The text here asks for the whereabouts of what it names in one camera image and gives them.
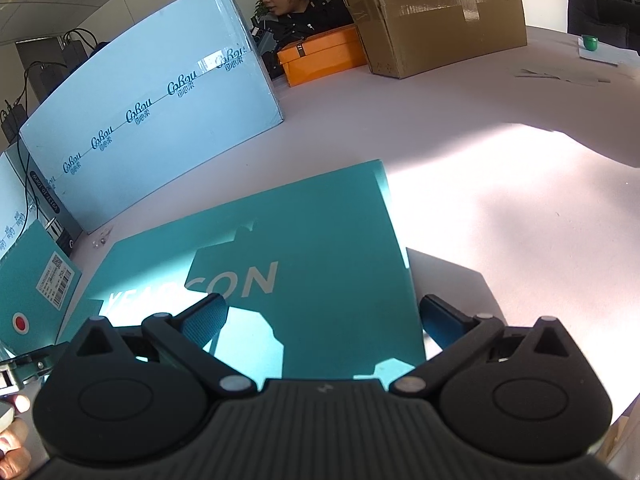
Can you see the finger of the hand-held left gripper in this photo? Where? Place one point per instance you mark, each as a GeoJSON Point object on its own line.
{"type": "Point", "coordinates": [42, 360]}

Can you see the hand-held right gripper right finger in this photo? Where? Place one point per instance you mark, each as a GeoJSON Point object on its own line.
{"type": "Point", "coordinates": [439, 321]}

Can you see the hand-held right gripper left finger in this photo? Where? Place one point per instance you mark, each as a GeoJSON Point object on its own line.
{"type": "Point", "coordinates": [204, 319]}

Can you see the white desktop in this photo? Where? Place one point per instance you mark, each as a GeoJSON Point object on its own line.
{"type": "Point", "coordinates": [500, 200]}

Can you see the person's left hand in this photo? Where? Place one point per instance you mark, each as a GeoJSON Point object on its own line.
{"type": "Point", "coordinates": [14, 447]}

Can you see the small teal box red dot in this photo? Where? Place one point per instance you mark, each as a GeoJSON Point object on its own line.
{"type": "Point", "coordinates": [35, 285]}

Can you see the black box white label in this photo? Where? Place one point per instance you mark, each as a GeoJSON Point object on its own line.
{"type": "Point", "coordinates": [64, 236]}

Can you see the small metal bits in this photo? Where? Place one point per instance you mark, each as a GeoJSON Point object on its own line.
{"type": "Point", "coordinates": [100, 240]}

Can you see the large flat teal box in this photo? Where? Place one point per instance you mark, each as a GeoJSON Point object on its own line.
{"type": "Point", "coordinates": [310, 240]}

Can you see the large light blue carton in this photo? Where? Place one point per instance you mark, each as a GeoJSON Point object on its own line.
{"type": "Point", "coordinates": [150, 95]}

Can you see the black power adapter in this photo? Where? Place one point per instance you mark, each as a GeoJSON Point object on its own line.
{"type": "Point", "coordinates": [46, 80]}
{"type": "Point", "coordinates": [12, 122]}
{"type": "Point", "coordinates": [76, 50]}

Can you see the flat cardboard scraps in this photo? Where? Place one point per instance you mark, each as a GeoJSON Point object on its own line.
{"type": "Point", "coordinates": [565, 76]}

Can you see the orange box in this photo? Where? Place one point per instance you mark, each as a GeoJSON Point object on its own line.
{"type": "Point", "coordinates": [325, 55]}

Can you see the brown cardboard box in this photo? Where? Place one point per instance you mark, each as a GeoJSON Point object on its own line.
{"type": "Point", "coordinates": [440, 15]}

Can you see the white paper sheet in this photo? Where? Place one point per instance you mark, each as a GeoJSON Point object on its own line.
{"type": "Point", "coordinates": [600, 55]}

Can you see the green cup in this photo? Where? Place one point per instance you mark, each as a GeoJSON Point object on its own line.
{"type": "Point", "coordinates": [590, 43]}

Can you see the white counter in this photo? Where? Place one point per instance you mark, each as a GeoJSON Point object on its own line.
{"type": "Point", "coordinates": [542, 5]}

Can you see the black chair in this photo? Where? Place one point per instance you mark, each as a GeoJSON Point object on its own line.
{"type": "Point", "coordinates": [600, 17]}

